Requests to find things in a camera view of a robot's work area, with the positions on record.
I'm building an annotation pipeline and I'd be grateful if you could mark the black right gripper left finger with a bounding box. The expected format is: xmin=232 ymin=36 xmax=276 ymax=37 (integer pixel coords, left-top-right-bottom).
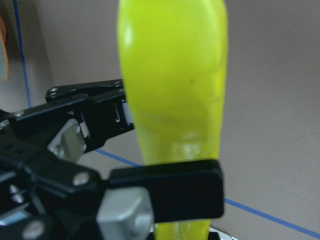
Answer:
xmin=45 ymin=79 xmax=134 ymax=153

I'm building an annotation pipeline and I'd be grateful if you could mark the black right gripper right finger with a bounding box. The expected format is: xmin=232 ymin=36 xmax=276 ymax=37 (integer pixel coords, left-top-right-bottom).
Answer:
xmin=108 ymin=159 xmax=225 ymax=223

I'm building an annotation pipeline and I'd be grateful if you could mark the grey square plate orange rim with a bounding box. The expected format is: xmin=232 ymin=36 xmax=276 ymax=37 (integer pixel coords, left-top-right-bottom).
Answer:
xmin=0 ymin=16 xmax=10 ymax=81

